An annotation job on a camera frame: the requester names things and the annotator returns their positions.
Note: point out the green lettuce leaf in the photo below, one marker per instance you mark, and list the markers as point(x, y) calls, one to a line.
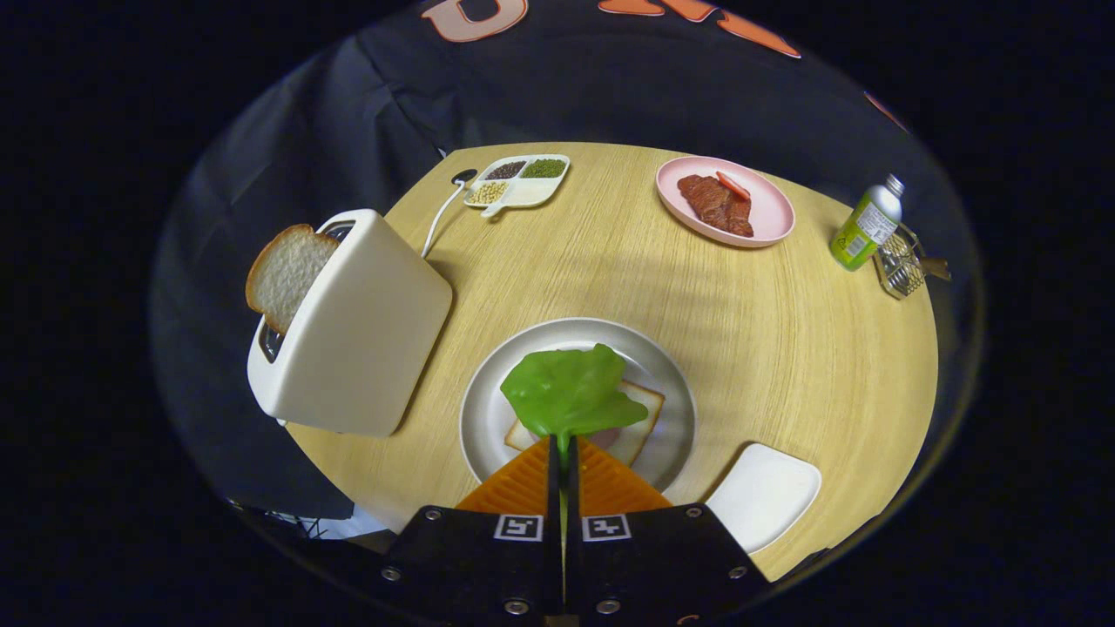
point(566, 392)

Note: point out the small white dish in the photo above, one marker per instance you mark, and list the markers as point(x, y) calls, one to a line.
point(766, 496)

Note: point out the pink sausage slice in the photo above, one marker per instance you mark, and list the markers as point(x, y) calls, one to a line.
point(733, 185)

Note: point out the green label drink bottle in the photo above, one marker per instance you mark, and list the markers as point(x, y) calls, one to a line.
point(862, 228)

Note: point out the grey round plate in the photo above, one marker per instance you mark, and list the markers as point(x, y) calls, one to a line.
point(488, 401)

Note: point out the white bread slice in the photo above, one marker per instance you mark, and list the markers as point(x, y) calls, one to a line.
point(287, 270)
point(640, 409)

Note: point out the white divided bean tray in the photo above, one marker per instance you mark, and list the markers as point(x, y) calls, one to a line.
point(527, 193)

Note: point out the pink plate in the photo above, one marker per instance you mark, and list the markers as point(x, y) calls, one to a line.
point(771, 213)

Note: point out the white toaster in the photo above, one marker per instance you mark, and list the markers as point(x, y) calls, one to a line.
point(366, 331)

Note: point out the red cooked meat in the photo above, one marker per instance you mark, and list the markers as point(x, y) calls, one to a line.
point(710, 202)

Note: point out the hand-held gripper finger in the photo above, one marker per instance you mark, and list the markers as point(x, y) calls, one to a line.
point(572, 531)
point(554, 522)

